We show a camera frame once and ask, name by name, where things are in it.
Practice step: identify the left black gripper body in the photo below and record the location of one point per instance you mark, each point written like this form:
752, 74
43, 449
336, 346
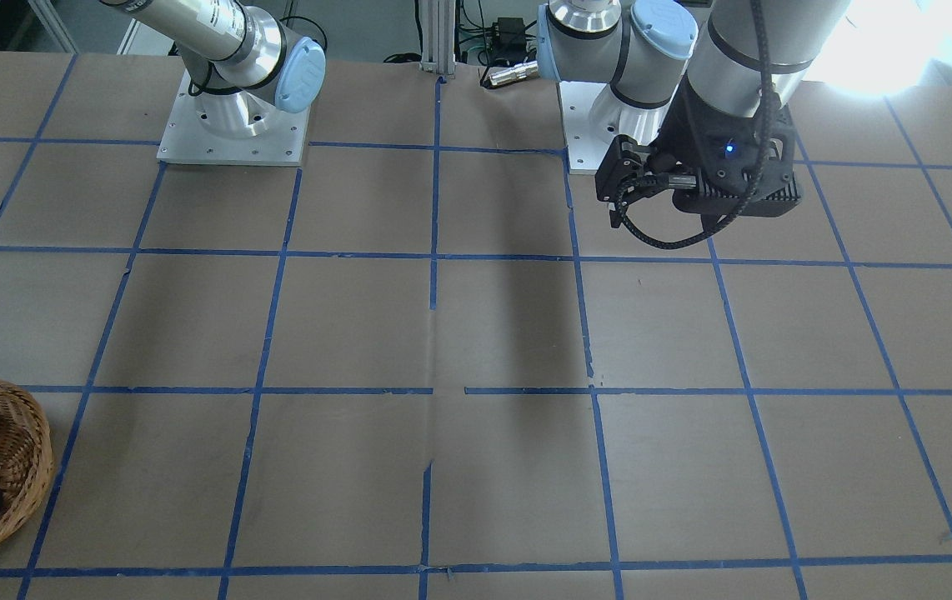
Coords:
679, 133

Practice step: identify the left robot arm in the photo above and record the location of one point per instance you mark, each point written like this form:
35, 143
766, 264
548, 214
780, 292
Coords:
644, 49

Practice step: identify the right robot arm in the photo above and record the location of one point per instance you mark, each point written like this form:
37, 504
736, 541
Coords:
250, 77

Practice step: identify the woven wicker basket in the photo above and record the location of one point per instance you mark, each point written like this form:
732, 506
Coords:
26, 457

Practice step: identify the black power adapter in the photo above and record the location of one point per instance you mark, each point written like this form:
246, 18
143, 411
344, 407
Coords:
509, 39

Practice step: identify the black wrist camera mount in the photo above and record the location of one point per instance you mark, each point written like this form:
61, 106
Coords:
636, 171

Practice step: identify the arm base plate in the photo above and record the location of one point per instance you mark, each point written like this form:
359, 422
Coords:
592, 117
231, 130

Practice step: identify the aluminium frame post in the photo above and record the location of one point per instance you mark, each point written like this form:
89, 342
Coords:
438, 34

